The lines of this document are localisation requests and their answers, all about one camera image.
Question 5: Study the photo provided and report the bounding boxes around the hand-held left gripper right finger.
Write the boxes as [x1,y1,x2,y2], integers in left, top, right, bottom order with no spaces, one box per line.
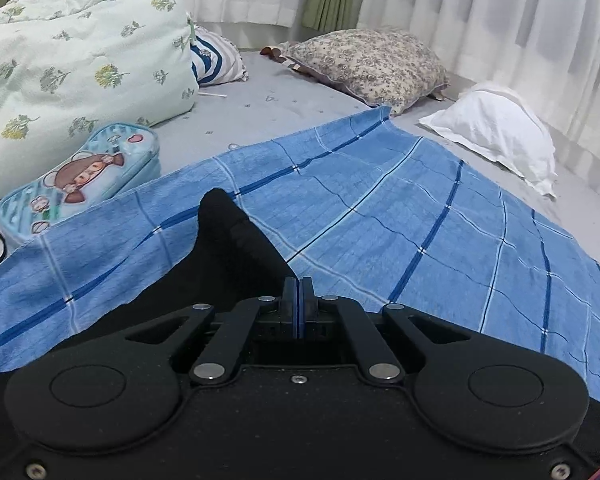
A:
[300,276,475,387]

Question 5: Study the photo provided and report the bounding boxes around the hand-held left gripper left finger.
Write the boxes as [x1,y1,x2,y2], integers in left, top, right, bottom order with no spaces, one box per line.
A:
[122,276,300,387]

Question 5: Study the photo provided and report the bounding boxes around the black pants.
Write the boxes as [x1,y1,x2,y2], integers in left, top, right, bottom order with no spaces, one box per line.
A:
[0,188,600,476]

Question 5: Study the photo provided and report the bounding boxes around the blue plaid blanket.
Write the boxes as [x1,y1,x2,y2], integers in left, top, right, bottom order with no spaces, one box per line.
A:
[0,105,600,471]

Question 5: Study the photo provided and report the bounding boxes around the light blue cartoon pencil case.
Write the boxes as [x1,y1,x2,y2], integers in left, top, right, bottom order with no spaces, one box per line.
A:
[0,121,162,248]

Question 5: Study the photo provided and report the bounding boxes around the beige floral pillow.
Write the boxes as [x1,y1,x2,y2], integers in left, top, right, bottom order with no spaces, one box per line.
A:
[280,28,451,116]

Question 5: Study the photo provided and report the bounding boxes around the blue white striped pillow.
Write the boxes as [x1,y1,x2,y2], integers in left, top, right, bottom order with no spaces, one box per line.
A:
[189,25,248,86]

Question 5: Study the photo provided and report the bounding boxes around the white curtain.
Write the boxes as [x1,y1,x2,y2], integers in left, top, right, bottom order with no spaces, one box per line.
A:
[50,0,316,52]
[360,0,600,181]

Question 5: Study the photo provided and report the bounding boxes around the white floral quilt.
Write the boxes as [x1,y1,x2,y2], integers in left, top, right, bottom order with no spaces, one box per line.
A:
[0,0,201,208]

